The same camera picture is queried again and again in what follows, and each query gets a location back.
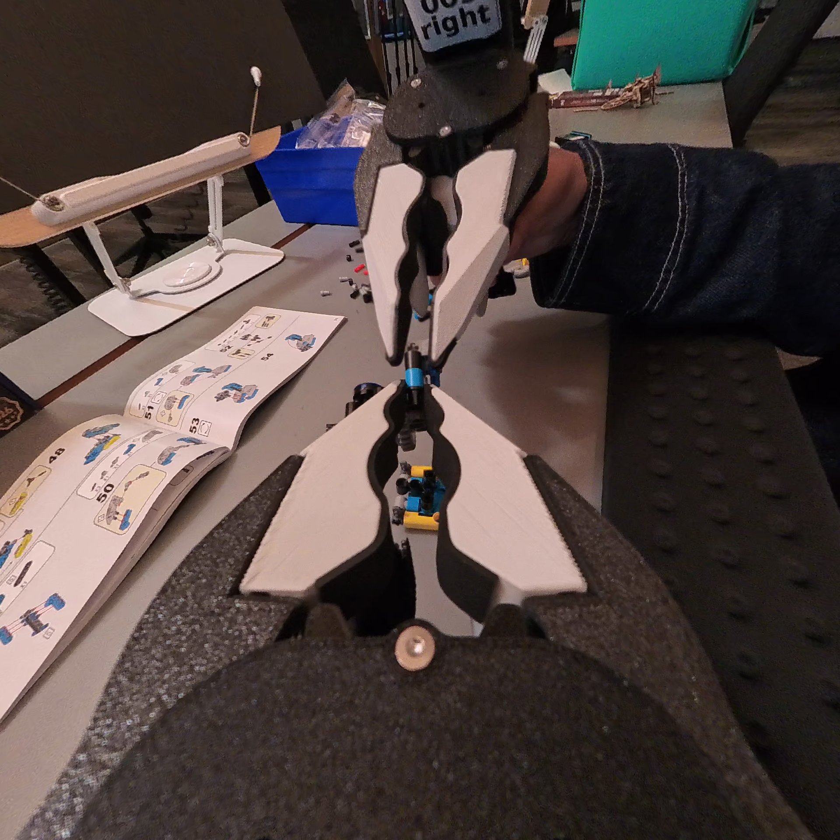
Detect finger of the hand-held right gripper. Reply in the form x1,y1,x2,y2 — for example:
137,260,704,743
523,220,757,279
427,147,519,366
361,158,441,366

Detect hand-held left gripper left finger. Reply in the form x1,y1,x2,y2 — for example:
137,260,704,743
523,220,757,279
241,381,399,618

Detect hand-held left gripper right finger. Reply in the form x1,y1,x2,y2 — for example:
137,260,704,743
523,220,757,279
423,381,588,618

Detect blue yellow brick assembly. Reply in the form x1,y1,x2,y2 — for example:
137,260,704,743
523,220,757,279
398,462,447,532

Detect black gear brick assembly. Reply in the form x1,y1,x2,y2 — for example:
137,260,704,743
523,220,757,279
352,344,434,441

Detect person's right forearm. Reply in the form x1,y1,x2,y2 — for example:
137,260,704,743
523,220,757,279
532,136,840,355

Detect grey desk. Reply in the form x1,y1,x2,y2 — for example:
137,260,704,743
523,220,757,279
0,79,736,840

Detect person's right hand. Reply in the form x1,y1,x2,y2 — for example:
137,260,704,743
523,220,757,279
506,142,589,266

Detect pile of small brick parts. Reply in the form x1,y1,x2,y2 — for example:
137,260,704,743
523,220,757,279
322,237,384,305

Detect blue plastic bin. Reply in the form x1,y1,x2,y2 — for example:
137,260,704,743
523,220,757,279
256,112,382,227

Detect bags of brick parts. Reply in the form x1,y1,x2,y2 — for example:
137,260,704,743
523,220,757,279
296,82,388,148

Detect wooden lattice model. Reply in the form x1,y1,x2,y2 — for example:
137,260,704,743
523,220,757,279
552,69,664,112

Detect building instruction booklet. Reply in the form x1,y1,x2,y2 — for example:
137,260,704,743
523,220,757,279
0,305,346,723

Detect green box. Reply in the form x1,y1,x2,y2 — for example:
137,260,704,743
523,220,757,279
571,0,760,90

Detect black studded mat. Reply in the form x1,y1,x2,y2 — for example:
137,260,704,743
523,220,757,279
604,315,840,840

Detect white stand with base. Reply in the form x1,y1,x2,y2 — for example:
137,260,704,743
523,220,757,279
0,66,283,250

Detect toy kit box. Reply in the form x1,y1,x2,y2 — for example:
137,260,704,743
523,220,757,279
0,374,34,434

